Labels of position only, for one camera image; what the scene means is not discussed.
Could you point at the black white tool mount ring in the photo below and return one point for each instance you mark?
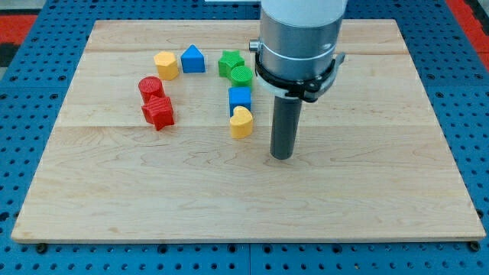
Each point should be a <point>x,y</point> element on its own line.
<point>309,90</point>

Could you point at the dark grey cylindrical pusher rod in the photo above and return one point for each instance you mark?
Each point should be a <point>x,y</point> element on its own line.
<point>285,122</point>

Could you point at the yellow heart block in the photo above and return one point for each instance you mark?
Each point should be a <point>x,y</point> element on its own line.
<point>241,123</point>

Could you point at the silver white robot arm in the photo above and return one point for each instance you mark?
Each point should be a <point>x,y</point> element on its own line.
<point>295,60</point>

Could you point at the green star block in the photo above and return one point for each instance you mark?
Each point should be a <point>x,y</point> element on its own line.
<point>228,61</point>

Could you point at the red star block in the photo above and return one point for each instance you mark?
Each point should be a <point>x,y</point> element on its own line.
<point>158,111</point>

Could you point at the blue cube block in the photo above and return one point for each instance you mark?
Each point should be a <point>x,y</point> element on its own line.
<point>239,96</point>

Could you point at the green cylinder block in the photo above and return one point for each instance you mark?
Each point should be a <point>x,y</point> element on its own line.
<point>241,76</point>

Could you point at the blue triangle block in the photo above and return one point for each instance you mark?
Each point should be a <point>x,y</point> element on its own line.
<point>192,60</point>

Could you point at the light wooden board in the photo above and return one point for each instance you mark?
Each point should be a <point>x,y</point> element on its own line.
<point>370,163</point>

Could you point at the yellow hexagon block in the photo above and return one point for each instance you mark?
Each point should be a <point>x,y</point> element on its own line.
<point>167,66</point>

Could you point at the red cylinder block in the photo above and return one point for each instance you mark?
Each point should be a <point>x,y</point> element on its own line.
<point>151,86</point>

